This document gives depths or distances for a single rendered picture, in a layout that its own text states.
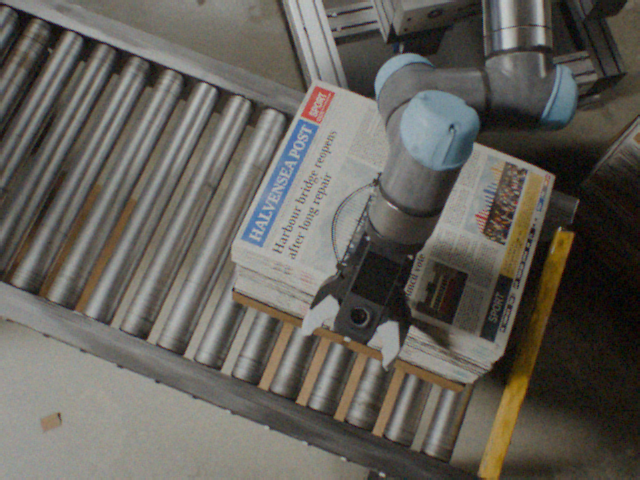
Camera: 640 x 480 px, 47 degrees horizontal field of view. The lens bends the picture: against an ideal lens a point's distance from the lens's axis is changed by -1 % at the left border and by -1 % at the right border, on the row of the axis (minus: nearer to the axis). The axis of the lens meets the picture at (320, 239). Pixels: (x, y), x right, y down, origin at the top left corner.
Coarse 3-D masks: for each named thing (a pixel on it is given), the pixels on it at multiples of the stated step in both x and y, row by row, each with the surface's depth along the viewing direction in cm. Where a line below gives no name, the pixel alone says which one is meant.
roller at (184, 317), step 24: (264, 120) 128; (264, 144) 127; (240, 168) 126; (264, 168) 127; (240, 192) 124; (216, 216) 124; (240, 216) 124; (216, 240) 122; (192, 264) 122; (216, 264) 121; (192, 288) 119; (192, 312) 119; (168, 336) 117
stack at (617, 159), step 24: (624, 144) 157; (600, 168) 173; (624, 168) 162; (576, 192) 185; (600, 192) 177; (624, 192) 169; (600, 216) 185; (624, 216) 177; (576, 240) 201; (624, 240) 184; (624, 288) 205
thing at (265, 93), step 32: (0, 0) 132; (32, 0) 132; (96, 32) 131; (128, 32) 131; (160, 64) 130; (192, 64) 130; (224, 64) 131; (224, 96) 132; (256, 96) 129; (288, 96) 130; (288, 128) 134; (544, 224) 131
